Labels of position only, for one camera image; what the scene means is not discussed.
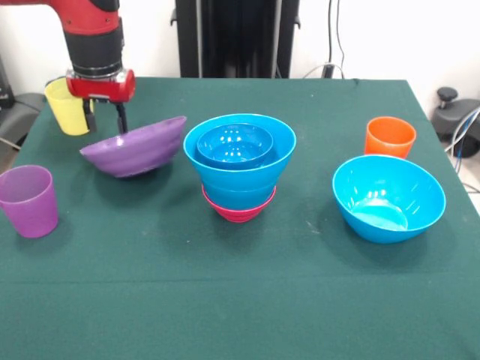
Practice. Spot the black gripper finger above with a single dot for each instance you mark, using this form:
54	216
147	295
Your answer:
122	118
90	116

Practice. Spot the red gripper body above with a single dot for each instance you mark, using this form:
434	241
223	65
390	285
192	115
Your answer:
101	90

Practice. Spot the wide purple bowl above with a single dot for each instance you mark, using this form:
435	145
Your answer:
138	150

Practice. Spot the small dark blue bowl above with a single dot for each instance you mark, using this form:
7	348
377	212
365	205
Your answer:
234	146

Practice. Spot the large blue bowl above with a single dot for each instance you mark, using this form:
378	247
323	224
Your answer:
240	176
388	202

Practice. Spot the small red bowl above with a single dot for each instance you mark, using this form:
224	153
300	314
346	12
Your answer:
236	213

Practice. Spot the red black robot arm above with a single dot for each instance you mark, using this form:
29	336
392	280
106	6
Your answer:
93	41

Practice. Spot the yellow cup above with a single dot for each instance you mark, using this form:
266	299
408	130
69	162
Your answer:
67	112

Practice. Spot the grey padded chair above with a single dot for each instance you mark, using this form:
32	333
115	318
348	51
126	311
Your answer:
17	112

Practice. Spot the purple cup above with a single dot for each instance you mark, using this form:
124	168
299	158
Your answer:
30	206

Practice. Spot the dark green tablecloth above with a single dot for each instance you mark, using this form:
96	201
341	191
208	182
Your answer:
232	285

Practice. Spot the black power plug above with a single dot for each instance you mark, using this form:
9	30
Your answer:
329	70

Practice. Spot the orange cup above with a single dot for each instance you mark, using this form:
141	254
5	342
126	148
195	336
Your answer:
390	140

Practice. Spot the dark grey chair base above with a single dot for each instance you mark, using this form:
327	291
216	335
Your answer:
453	120

